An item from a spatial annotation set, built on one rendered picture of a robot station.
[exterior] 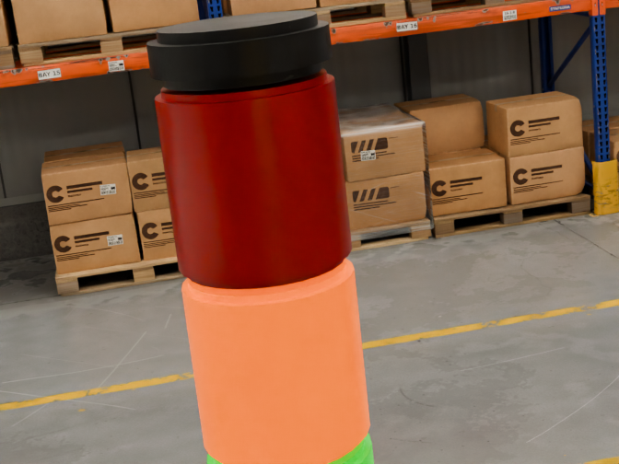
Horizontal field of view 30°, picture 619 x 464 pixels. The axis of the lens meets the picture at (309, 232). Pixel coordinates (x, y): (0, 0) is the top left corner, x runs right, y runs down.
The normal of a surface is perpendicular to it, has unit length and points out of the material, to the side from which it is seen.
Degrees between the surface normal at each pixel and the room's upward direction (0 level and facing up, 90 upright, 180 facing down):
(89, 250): 92
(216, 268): 90
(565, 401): 0
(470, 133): 92
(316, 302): 90
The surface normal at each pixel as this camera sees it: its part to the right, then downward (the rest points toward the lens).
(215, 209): -0.44, 0.29
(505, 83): 0.18, 0.24
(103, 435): -0.11, -0.96
